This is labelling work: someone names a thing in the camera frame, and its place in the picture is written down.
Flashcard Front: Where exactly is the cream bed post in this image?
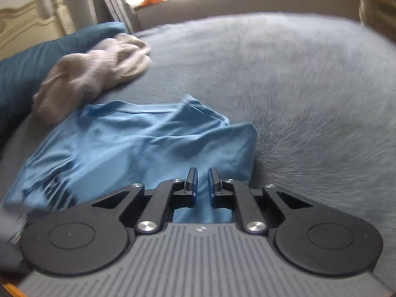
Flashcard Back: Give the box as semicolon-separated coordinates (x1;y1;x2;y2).
359;0;377;26

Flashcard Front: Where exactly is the grey curtain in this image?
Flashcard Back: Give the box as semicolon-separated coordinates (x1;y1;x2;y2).
91;0;138;33

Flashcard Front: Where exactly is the beige cloth garment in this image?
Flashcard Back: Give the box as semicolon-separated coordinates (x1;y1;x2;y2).
114;33;152;79

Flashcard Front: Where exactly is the dark teal pillow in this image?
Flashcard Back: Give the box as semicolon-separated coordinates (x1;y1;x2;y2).
0;22;128;149

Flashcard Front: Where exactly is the grey knitted sweater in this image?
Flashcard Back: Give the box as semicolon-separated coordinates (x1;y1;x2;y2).
32;39;137;126

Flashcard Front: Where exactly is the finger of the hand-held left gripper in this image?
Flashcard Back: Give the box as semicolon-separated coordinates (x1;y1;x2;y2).
39;173;76;210

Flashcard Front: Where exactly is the light blue shirt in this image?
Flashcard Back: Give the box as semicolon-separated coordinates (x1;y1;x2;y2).
1;94;259;224

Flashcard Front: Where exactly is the cream carved headboard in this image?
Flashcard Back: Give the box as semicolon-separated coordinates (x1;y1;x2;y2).
0;0;76;61

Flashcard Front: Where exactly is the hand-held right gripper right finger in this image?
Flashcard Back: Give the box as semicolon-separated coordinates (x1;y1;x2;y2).
207;167;313;235

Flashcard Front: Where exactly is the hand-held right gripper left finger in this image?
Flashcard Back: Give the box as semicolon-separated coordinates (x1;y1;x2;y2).
92;167;198;233

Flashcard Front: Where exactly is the grey-blue fleece blanket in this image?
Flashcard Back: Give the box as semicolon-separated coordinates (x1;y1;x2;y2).
0;12;396;285

